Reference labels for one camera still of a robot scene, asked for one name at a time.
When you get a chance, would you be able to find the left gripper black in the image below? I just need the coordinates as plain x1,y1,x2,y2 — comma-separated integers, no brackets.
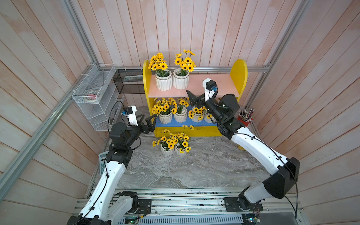
125,112,158,147

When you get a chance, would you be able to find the white wire mesh rack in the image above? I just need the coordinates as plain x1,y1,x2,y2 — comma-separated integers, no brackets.
72,64,119,131

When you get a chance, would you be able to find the tape roll in rack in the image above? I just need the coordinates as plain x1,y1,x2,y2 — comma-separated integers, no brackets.
84,90,102,103

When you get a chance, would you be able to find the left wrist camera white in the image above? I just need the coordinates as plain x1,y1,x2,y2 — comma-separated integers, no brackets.
122,106,138,126

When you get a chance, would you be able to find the red pencil cup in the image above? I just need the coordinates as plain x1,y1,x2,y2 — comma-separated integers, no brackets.
237,108,254,127

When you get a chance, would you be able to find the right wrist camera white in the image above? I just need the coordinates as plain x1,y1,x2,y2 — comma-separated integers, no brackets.
202,78,218,102

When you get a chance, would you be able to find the sunflower pot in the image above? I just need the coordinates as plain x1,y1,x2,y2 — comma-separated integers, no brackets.
172,131,191,157
173,50,196,90
152,129,178,156
204,111,216,124
148,52,173,91
170,98,189,123
152,97,177,124
188,106,206,123

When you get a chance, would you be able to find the black wire basket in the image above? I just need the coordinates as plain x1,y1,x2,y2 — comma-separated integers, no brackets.
113,69,145,94

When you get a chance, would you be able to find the yellow shelf unit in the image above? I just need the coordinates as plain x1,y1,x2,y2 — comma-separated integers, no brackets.
143,59,248,137

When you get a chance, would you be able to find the light blue calculator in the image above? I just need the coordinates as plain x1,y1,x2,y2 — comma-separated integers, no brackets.
98,151,108,174

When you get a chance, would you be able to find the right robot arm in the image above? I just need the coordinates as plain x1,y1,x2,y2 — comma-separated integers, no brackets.
187,91,300,212

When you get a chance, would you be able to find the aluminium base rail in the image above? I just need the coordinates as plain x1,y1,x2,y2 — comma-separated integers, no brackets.
70,187,304,225

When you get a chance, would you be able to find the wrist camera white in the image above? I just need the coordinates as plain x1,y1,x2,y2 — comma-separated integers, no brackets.
122,106,138,126
202,78,218,102

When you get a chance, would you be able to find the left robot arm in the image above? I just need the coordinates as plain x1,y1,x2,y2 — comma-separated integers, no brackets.
67,113,157,225

